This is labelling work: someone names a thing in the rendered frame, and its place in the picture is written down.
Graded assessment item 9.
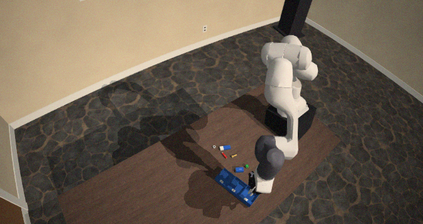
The blue nine-volt battery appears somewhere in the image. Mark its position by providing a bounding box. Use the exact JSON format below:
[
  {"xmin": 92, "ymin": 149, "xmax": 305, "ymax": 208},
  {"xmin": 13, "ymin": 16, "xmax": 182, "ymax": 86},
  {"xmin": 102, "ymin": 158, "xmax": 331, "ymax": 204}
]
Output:
[{"xmin": 235, "ymin": 167, "xmax": 244, "ymax": 173}]

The blue three-compartment bin rack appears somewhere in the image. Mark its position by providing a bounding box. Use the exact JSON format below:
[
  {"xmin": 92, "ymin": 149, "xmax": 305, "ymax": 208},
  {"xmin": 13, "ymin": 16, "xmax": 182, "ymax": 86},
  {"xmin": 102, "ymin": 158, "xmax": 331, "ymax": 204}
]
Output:
[{"xmin": 215, "ymin": 168, "xmax": 259, "ymax": 207}]

